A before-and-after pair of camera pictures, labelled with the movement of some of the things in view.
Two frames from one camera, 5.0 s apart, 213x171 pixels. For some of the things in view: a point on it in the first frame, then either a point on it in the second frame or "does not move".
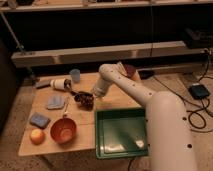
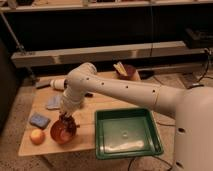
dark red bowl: (130, 70) does not move
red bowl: (63, 129) does not move
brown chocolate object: (84, 101) -> (67, 122)
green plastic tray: (121, 133) does not move
